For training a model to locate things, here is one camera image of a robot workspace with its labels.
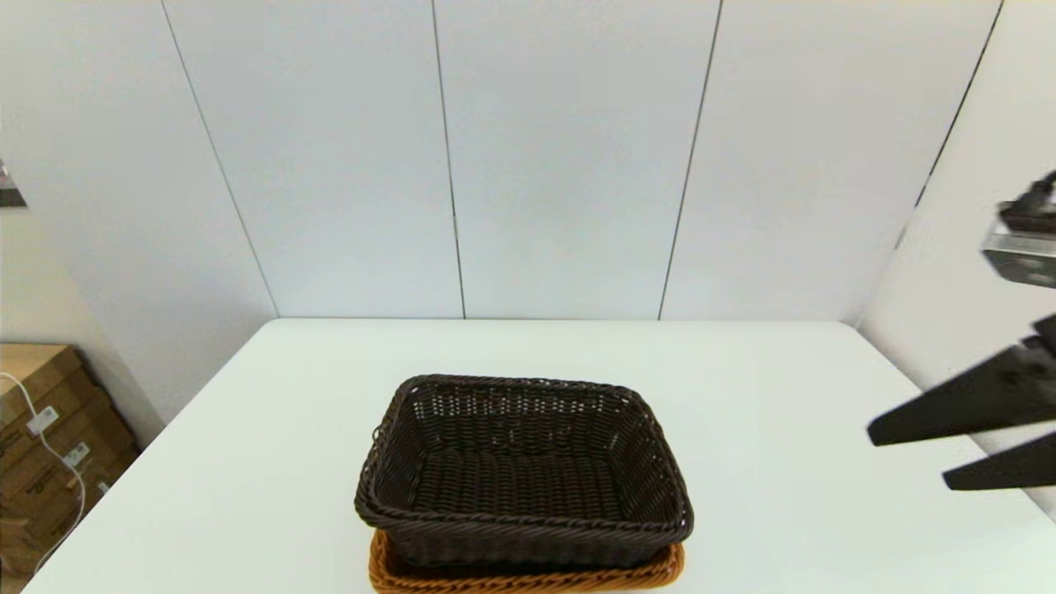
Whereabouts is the dark brown wicker basket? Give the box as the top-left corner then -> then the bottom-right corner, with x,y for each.
354,374 -> 695,570

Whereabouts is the orange wicker basket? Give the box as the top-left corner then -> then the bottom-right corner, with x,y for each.
368,528 -> 686,594

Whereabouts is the brown cardboard box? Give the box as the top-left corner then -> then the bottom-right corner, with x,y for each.
0,344 -> 141,578

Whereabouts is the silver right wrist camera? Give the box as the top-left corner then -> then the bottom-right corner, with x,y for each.
980,172 -> 1056,290

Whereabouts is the thin white cable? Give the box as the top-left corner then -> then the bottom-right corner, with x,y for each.
0,373 -> 88,574

